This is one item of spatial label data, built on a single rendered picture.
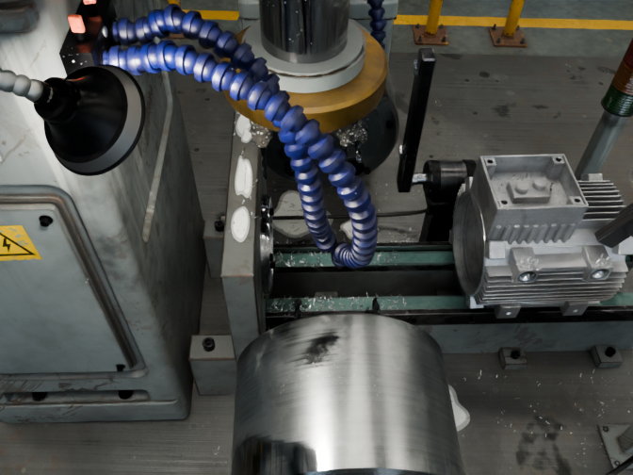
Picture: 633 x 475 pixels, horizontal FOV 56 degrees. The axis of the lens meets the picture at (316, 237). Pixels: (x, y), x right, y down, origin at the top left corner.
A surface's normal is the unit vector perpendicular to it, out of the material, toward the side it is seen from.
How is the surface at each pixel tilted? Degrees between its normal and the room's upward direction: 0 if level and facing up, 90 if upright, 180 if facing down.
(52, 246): 90
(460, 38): 0
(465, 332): 90
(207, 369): 90
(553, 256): 0
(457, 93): 0
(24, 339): 90
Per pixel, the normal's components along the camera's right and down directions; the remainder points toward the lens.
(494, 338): 0.04, 0.77
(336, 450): -0.15, -0.63
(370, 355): 0.18, -0.63
